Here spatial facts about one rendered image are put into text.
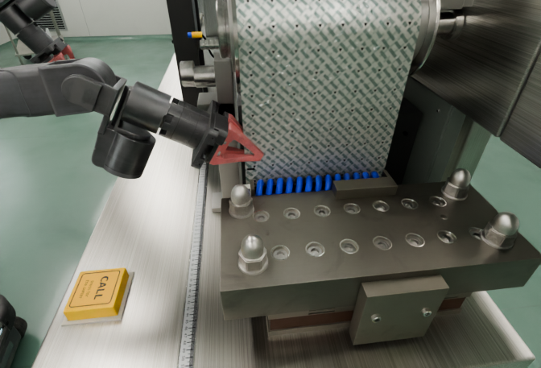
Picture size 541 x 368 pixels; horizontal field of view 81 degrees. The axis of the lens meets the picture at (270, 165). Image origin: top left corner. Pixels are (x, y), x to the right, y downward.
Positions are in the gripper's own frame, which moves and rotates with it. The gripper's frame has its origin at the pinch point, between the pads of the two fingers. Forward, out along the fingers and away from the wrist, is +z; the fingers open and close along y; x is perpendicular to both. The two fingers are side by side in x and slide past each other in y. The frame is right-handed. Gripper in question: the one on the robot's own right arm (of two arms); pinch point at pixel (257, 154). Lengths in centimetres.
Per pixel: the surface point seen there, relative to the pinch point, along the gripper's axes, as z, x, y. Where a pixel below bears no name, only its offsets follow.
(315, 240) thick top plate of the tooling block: 8.1, -1.2, 13.8
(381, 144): 17.0, 10.3, 0.1
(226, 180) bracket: 0.5, -12.0, -7.8
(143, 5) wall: -99, -118, -555
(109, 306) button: -11.8, -24.9, 13.3
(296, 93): 0.1, 11.4, 0.2
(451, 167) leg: 48, 9, -15
